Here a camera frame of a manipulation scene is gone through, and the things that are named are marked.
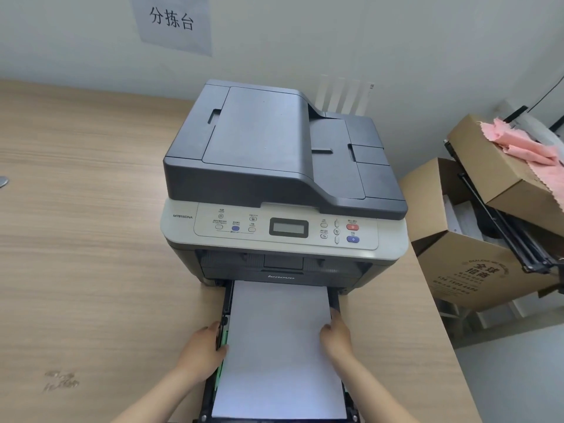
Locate pink cloth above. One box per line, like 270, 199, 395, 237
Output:
479, 117, 564, 199

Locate plain tilted cardboard box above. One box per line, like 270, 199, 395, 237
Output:
445, 113, 564, 226

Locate large printed cardboard box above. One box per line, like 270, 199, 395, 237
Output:
399, 157, 564, 314

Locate person's right forearm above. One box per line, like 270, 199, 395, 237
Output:
333, 352, 421, 423

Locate white plastic bag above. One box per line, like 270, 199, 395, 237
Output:
510, 115, 564, 147

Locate black metal frame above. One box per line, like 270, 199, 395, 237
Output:
444, 140, 557, 274

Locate white papers in box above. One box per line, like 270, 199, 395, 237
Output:
442, 194, 487, 237

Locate black printer paper tray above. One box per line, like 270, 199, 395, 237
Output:
200, 279, 360, 423

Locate white paper stack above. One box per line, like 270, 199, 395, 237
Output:
211, 280, 347, 417

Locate person's left hand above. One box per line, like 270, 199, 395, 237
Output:
175, 321, 230, 376

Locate white paper wall sign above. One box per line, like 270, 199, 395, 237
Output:
128, 0, 213, 57

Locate person's left forearm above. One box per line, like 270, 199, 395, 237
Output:
111, 365, 209, 423

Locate grey multifunction printer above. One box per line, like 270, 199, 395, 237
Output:
160, 79, 411, 298

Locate clear plastic strip sheet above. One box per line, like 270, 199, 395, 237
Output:
316, 74, 376, 117

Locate thin black cable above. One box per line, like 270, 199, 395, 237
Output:
528, 74, 564, 111

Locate person's right hand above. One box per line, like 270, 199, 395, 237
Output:
319, 310, 354, 362

